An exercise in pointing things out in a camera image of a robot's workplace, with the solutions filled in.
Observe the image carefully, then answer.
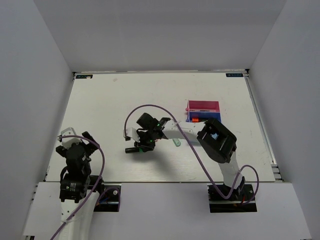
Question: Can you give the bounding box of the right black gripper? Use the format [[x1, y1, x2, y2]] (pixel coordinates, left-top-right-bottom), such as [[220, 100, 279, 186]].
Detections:
[[135, 129, 157, 152]]

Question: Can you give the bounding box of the green highlighter marker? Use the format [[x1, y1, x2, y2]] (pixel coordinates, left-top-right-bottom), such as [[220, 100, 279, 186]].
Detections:
[[125, 147, 144, 154]]

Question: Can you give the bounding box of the orange highlighter marker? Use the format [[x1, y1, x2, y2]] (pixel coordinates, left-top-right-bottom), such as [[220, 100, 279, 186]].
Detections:
[[191, 118, 208, 123]]

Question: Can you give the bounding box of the green capped black pen refill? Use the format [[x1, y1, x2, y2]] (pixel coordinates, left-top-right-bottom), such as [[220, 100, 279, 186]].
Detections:
[[192, 109, 211, 112]]

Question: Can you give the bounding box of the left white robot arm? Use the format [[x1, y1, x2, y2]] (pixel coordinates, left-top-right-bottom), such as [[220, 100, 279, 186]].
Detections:
[[56, 127, 106, 240]]

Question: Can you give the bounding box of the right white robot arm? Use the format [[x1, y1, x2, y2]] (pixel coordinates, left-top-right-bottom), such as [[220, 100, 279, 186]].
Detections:
[[126, 113, 245, 201]]

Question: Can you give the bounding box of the green correction tape case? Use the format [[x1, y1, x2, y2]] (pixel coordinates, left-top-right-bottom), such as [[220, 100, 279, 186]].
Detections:
[[172, 138, 181, 147]]

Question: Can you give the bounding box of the pink storage bin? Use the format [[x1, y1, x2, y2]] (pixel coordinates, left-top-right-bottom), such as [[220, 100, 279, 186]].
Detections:
[[185, 100, 220, 112]]

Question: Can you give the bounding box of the dark blue storage bin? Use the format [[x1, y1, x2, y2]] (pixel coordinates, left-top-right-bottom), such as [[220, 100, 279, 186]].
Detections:
[[185, 111, 221, 122]]

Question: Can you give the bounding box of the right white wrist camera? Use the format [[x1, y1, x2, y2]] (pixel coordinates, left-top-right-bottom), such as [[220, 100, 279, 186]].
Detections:
[[123, 127, 140, 143]]

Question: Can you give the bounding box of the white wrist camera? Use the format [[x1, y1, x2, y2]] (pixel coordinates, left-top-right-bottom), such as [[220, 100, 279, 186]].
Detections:
[[123, 127, 140, 143], [57, 127, 82, 149]]

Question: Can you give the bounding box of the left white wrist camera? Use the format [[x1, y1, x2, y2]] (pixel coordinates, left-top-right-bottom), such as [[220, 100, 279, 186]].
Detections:
[[57, 127, 82, 149]]

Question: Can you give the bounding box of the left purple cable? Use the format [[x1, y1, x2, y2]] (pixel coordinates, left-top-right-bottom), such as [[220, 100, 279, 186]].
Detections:
[[49, 134, 106, 240]]

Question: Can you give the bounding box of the purple cable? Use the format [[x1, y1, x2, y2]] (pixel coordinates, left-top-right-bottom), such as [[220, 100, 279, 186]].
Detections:
[[123, 104, 260, 206], [49, 134, 106, 240]]

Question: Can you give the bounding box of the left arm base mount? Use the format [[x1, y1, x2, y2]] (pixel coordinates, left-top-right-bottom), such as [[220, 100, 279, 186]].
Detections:
[[93, 184, 122, 213]]

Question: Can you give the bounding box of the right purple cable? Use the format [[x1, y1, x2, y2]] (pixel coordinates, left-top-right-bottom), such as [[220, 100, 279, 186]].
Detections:
[[123, 104, 260, 206]]

